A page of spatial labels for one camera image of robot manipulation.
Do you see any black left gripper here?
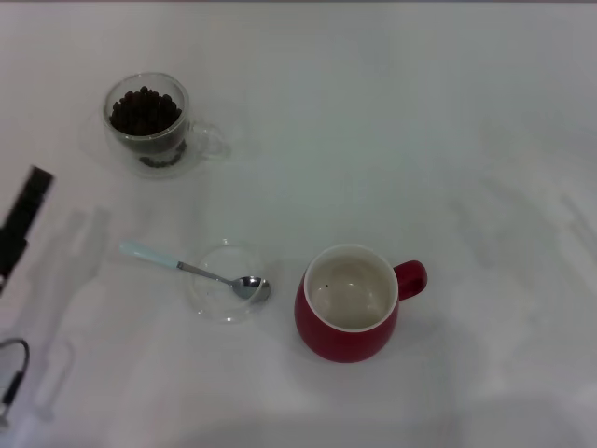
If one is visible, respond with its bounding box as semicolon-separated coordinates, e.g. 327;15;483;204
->
0;165;55;296

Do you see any spoon with light blue handle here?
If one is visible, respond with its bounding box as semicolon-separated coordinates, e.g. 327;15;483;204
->
118;240;271;302

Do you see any double-walled glass cup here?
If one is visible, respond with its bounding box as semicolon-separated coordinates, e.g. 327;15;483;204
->
102;72;232;181

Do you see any red ceramic mug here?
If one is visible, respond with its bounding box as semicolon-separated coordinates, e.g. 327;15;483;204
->
293;243;428;364

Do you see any pile of coffee beans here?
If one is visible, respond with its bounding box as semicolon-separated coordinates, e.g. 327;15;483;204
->
109;85;187;169

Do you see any clear glass saucer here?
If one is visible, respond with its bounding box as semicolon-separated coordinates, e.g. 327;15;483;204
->
186;238;274;326

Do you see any black cable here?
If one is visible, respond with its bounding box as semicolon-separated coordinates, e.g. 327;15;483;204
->
0;338;31;421

